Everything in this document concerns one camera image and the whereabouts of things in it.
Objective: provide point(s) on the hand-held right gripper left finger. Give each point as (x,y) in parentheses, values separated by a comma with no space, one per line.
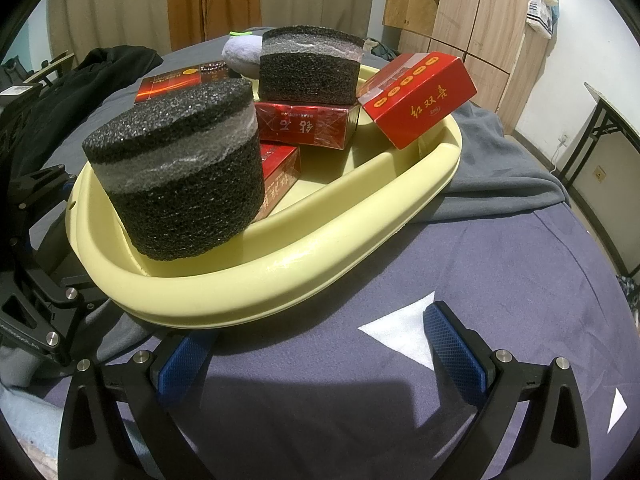
(182,360)

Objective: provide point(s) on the white and blue hanging bag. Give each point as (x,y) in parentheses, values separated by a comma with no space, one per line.
(540,15)

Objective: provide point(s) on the black folding table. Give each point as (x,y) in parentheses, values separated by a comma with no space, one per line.
(620,110)

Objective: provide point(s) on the wooden wardrobe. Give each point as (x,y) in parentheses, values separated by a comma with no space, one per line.
(460,5)

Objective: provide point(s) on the black case with white label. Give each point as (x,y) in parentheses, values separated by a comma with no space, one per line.
(20,95)

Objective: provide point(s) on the yellow wall socket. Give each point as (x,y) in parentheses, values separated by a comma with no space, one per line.
(599,175)

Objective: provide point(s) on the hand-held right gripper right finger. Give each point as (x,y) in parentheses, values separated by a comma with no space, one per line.
(455,350)

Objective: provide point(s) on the red cardboard box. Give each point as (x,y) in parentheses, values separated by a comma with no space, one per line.
(300,125)
(280,170)

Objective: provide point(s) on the black jacket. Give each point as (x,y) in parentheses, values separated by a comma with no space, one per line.
(75,95)

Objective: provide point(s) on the dark green clothes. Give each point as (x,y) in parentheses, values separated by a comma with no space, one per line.
(382,50)

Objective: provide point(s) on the light blue cloth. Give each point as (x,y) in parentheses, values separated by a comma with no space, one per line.
(30,425)

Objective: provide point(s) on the grey blanket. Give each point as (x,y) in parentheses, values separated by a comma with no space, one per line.
(500,170)

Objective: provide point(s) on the dark red glossy box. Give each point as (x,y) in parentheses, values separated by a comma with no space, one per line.
(170,82)

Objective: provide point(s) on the beige board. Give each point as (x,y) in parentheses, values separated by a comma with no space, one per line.
(57,62)

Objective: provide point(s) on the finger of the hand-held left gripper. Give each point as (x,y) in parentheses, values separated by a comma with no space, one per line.
(35,185)
(50,285)

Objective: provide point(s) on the white wall socket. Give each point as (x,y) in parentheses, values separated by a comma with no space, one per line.
(565,138)

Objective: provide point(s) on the black foam cylinder grey band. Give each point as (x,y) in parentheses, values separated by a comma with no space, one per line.
(305,75)
(175,185)

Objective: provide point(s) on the purple plush with green stem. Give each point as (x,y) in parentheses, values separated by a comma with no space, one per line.
(240,57)

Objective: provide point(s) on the dark checked clothes pile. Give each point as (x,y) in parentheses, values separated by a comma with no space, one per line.
(631,295)

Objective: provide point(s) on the red box with gold dots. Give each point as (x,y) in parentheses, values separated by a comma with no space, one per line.
(415,105)

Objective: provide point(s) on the yellow oval plastic basin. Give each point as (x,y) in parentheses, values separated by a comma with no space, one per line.
(250,285)

